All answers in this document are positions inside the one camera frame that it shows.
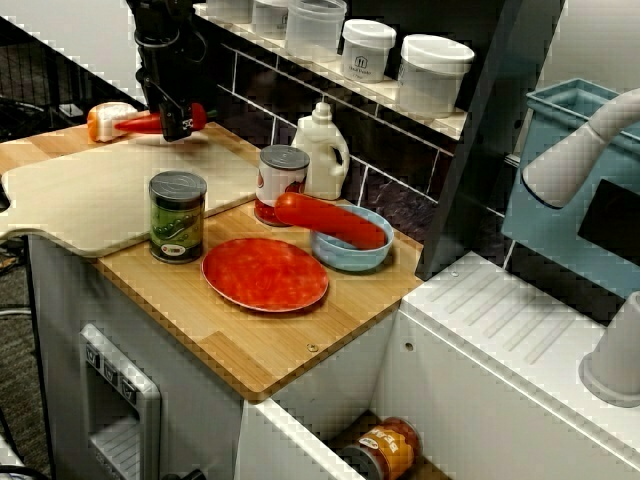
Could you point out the salmon sushi toy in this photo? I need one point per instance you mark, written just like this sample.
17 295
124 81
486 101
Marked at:
102 122

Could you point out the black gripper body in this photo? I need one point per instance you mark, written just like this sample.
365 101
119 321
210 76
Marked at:
170 70

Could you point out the tall white lidded jar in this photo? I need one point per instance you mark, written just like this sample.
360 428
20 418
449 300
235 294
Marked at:
432 75

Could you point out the red toy chili pepper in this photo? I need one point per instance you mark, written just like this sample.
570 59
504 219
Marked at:
137 123

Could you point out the clear lidless plastic jar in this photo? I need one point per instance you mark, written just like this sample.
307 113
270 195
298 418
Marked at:
315 30

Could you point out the grey dispenser panel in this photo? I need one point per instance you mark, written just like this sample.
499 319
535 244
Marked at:
120 400

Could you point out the green peas tin can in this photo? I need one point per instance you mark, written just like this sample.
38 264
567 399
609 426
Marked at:
177 220

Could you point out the small white lidded jar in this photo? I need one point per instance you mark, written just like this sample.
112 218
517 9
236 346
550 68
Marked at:
367 50

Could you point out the red toy sausage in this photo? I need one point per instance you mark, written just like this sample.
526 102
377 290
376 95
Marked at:
325 217

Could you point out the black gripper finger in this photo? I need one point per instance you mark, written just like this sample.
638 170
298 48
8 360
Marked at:
177 120
154 102

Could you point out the blue plastic dish bin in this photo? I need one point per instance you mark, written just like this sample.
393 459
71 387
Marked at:
545 235

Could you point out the white toy sink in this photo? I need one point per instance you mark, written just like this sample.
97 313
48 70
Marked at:
500 325

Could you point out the grey toy faucet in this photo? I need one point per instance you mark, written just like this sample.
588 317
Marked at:
565 165

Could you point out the red round plate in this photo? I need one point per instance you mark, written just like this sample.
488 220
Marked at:
265 275

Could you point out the dark grey shelf unit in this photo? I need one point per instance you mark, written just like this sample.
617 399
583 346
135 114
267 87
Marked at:
475 175

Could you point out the orange beans tin can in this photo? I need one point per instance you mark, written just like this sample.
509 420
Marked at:
395 450

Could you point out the tomato print tin can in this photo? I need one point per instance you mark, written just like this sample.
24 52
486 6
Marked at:
280 175

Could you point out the white detergent bottle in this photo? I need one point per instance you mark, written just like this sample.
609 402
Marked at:
322 155

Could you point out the light blue bowl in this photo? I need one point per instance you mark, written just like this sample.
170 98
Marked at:
350 257

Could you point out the light wooden cutting board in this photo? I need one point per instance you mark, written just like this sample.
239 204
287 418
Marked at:
75 190

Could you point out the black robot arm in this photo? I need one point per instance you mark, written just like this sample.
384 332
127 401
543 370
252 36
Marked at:
160 20

